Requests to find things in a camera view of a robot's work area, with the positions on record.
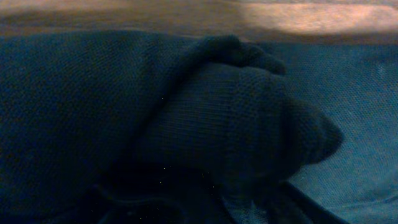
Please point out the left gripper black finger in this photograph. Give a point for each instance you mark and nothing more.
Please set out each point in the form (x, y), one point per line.
(306, 209)

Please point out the black t-shirt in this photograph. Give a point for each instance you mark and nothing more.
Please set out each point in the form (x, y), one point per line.
(132, 127)

